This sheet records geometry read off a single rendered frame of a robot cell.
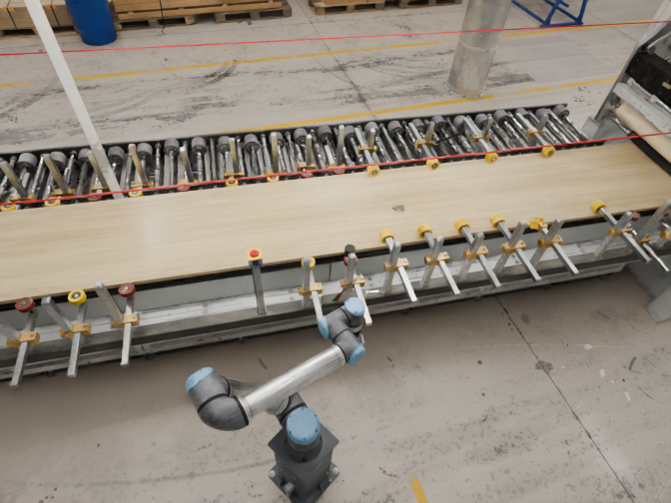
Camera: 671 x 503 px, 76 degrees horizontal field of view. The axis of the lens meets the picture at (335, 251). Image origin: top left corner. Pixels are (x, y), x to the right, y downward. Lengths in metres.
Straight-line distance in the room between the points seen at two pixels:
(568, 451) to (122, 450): 2.81
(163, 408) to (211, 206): 1.36
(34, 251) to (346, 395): 2.11
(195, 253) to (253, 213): 0.46
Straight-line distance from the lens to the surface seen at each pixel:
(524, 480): 3.22
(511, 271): 3.04
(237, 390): 1.80
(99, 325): 2.88
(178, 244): 2.73
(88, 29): 7.31
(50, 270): 2.86
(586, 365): 3.77
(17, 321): 3.02
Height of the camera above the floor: 2.87
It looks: 49 degrees down
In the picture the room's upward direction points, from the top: 5 degrees clockwise
